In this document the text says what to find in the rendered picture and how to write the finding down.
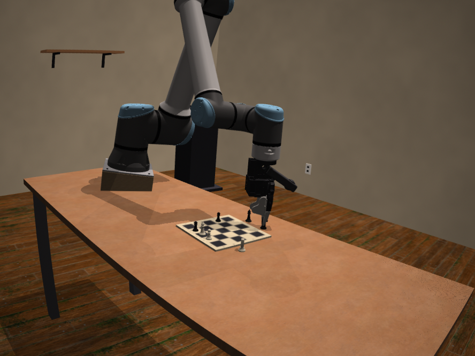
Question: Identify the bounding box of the white chess bishop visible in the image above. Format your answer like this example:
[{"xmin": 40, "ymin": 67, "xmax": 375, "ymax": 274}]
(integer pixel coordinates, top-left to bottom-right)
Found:
[{"xmin": 199, "ymin": 221, "xmax": 206, "ymax": 236}]

